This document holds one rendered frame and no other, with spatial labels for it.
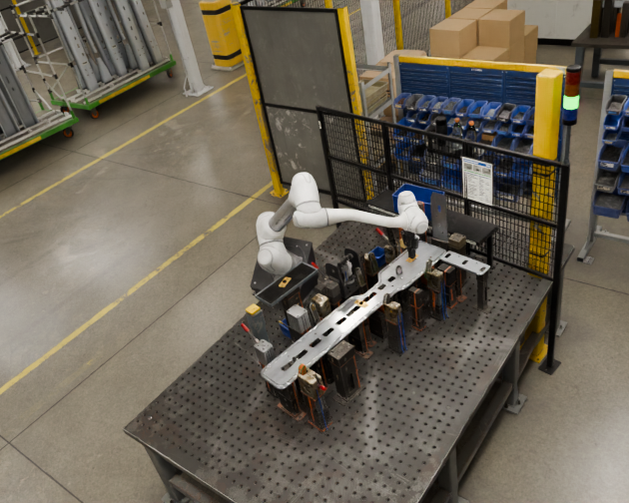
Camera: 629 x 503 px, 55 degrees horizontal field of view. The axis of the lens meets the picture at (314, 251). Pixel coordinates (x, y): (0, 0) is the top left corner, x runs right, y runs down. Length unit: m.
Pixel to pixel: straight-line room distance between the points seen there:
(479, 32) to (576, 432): 4.99
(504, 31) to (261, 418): 5.50
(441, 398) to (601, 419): 1.24
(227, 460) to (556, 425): 2.03
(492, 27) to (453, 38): 0.48
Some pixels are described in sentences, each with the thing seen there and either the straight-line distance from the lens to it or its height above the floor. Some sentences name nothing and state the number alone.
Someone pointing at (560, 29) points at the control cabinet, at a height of 0.24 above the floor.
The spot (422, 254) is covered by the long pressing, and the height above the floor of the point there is 1.00.
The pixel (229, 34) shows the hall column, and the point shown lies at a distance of 10.83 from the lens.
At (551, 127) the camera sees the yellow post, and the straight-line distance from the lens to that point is 3.50.
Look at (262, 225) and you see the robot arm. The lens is 3.83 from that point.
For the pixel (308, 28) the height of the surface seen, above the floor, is 1.82.
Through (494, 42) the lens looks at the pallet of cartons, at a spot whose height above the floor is 0.80.
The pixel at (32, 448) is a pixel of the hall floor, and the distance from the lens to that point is 4.93.
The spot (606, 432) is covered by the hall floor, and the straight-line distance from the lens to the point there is 4.18.
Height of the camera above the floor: 3.26
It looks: 35 degrees down
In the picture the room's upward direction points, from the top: 12 degrees counter-clockwise
